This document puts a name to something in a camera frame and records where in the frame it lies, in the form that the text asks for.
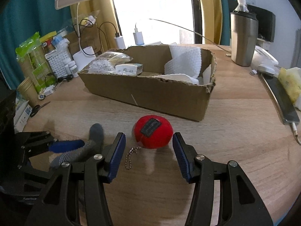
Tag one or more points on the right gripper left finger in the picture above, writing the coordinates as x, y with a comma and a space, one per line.
58, 203

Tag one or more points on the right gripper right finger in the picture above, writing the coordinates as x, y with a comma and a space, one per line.
240, 203

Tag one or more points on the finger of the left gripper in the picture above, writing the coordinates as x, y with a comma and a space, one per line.
66, 146

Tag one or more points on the grey sock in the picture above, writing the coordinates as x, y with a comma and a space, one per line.
93, 146

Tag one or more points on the red plush ball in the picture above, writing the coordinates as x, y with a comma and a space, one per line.
153, 132

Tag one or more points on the cotton swab pack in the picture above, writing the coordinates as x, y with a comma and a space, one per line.
115, 57

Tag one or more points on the tissue packet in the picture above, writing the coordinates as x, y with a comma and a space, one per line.
129, 69

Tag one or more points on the white textured cloth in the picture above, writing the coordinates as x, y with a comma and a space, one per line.
185, 66

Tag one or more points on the bubble wrap piece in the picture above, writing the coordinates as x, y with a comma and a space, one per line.
101, 66

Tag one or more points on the black scissors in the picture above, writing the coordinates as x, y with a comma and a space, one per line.
37, 108

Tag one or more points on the white pill bottle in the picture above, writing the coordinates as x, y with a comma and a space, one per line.
67, 69
73, 68

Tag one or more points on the white perforated basket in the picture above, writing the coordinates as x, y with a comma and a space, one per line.
56, 61

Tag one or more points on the brown cardboard box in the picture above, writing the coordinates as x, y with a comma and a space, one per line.
172, 97

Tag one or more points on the white desk lamp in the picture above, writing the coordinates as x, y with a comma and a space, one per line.
83, 59

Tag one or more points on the green paper cup package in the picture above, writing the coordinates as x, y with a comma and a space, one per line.
30, 56

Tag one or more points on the black smartphone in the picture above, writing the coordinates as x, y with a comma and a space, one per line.
286, 111

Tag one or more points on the white charger left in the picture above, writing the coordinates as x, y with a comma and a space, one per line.
119, 41

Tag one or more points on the white charger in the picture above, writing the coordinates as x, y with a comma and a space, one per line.
119, 41
138, 36

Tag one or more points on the white charger right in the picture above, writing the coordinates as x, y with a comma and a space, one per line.
138, 36

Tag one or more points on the yellow plastic bag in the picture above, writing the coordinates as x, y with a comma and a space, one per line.
290, 80

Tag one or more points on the white lidded container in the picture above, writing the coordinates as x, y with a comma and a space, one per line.
264, 62

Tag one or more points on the steel travel tumbler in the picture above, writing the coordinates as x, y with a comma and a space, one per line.
244, 34

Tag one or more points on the black computer monitor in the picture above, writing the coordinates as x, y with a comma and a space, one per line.
266, 20

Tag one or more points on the clear water bottle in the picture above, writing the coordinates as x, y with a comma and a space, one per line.
241, 7

